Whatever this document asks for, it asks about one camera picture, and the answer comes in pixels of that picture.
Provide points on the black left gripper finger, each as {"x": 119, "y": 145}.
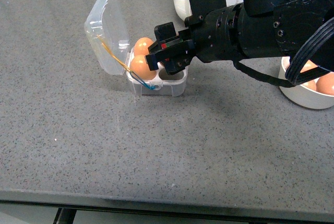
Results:
{"x": 164, "y": 33}

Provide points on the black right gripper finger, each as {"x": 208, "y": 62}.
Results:
{"x": 174, "y": 55}

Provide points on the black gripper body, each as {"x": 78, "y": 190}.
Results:
{"x": 214, "y": 32}

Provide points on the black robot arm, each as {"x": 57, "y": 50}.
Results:
{"x": 251, "y": 29}

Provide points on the brown egg back left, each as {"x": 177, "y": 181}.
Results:
{"x": 141, "y": 46}

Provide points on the brown egg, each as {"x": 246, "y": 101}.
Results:
{"x": 141, "y": 68}
{"x": 141, "y": 46}

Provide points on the brown egg front left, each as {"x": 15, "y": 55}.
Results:
{"x": 141, "y": 68}

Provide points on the clear plastic egg box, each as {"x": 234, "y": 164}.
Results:
{"x": 106, "y": 20}

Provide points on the brown egg bowl back left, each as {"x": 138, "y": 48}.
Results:
{"x": 308, "y": 66}

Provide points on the brown egg bowl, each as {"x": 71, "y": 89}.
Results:
{"x": 308, "y": 66}
{"x": 325, "y": 84}
{"x": 310, "y": 85}

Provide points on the brown egg bowl front left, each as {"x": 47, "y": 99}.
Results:
{"x": 310, "y": 85}

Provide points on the brown egg bowl right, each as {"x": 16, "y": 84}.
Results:
{"x": 325, "y": 84}

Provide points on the yellow blue rubber band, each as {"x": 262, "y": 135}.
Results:
{"x": 133, "y": 74}

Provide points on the white round bowl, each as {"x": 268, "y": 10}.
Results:
{"x": 302, "y": 95}

